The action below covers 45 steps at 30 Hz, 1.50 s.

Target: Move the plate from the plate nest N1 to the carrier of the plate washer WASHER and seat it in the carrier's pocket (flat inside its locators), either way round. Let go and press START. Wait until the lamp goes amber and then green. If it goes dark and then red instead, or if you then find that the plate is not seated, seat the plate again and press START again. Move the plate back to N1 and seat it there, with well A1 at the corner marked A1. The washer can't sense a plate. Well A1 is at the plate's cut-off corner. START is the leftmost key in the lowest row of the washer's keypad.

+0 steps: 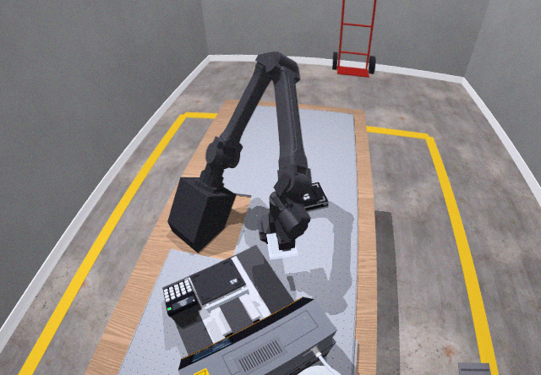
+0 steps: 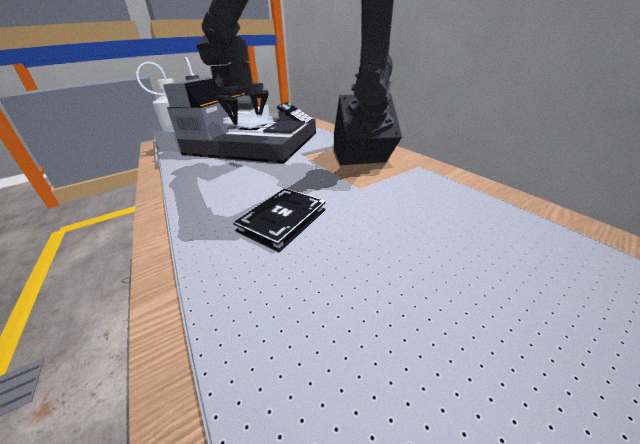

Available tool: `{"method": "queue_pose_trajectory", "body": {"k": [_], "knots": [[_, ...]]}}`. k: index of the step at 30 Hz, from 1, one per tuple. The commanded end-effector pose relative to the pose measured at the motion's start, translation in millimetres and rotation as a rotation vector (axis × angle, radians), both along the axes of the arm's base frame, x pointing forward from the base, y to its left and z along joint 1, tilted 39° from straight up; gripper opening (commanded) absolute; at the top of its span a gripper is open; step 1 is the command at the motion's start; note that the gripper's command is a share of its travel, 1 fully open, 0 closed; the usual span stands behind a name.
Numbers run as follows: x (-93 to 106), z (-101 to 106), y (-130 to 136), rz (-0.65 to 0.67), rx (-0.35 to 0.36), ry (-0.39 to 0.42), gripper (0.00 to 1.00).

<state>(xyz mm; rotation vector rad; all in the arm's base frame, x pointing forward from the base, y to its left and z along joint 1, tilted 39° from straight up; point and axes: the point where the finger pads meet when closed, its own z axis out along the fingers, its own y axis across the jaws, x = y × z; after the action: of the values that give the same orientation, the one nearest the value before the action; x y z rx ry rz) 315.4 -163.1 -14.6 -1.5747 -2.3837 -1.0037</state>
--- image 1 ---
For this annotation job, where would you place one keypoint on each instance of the black rectangular pad with white corner marks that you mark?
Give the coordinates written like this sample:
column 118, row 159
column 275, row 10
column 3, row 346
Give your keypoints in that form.
column 316, row 198

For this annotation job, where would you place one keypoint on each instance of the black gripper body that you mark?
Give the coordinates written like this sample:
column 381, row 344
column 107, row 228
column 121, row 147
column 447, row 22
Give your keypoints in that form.
column 264, row 223

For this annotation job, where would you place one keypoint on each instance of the white multi-well plate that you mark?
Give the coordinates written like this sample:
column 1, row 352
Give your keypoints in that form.
column 273, row 246

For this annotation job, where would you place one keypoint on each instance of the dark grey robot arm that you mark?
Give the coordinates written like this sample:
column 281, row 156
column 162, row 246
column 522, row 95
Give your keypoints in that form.
column 294, row 176

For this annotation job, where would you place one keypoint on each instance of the white curved hose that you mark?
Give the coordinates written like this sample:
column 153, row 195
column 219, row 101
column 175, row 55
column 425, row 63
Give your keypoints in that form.
column 327, row 366

